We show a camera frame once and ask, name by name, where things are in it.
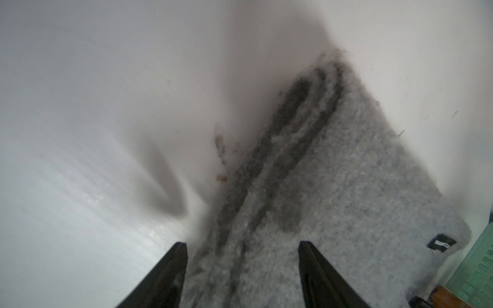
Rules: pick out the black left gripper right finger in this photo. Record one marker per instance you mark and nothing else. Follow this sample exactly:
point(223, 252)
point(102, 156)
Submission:
point(322, 285)

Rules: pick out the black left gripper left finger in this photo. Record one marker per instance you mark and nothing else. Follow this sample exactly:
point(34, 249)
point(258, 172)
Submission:
point(162, 287)

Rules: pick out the grey scarf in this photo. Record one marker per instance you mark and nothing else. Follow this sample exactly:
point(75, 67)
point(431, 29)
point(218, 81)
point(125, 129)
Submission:
point(327, 169)

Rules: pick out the orange spice jar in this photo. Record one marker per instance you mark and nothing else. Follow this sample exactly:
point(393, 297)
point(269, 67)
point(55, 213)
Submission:
point(440, 297)

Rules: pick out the mint green file organizer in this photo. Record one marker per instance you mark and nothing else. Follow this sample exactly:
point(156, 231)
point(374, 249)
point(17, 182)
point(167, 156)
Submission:
point(472, 281)

